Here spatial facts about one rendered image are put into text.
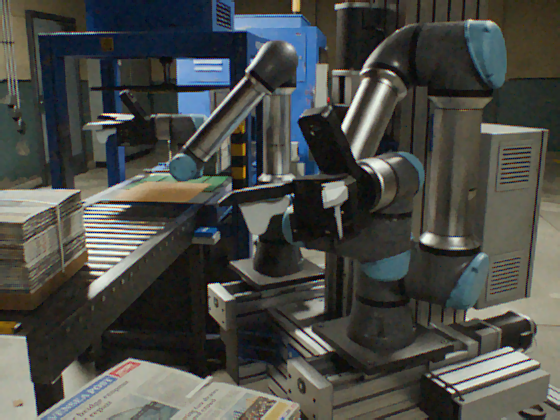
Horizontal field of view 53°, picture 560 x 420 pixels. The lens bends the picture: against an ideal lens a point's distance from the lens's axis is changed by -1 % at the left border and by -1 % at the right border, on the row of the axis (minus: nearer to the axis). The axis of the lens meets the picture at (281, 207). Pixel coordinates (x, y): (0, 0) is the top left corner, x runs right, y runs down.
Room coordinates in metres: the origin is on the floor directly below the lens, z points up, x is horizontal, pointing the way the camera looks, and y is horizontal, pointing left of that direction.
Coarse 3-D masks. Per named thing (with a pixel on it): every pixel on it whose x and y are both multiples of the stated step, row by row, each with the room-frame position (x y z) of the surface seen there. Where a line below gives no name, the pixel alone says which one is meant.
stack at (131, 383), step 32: (96, 384) 0.90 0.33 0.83; (128, 384) 0.91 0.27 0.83; (160, 384) 0.91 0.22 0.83; (192, 384) 0.91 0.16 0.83; (224, 384) 0.91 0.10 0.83; (64, 416) 0.81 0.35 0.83; (96, 416) 0.81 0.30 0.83; (128, 416) 0.81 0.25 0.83; (160, 416) 0.81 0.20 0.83; (192, 416) 0.81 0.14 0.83; (224, 416) 0.81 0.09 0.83; (256, 416) 0.81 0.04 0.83; (288, 416) 0.81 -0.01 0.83
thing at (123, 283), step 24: (192, 216) 2.28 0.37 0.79; (168, 240) 1.98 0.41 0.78; (120, 264) 1.64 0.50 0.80; (144, 264) 1.74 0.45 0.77; (168, 264) 1.96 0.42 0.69; (96, 288) 1.44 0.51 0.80; (120, 288) 1.55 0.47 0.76; (144, 288) 1.73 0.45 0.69; (72, 312) 1.28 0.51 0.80; (96, 312) 1.39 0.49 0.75; (120, 312) 1.54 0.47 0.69; (48, 336) 1.16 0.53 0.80; (72, 336) 1.26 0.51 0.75; (96, 336) 1.38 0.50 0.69; (48, 360) 1.15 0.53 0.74; (72, 360) 1.25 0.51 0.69
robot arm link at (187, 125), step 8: (176, 120) 1.67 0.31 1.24; (184, 120) 1.67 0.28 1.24; (192, 120) 1.67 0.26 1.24; (200, 120) 1.67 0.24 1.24; (176, 128) 1.66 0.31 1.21; (184, 128) 1.66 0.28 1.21; (192, 128) 1.66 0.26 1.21; (176, 136) 1.67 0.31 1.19; (184, 136) 1.66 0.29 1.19; (192, 136) 1.66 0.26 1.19
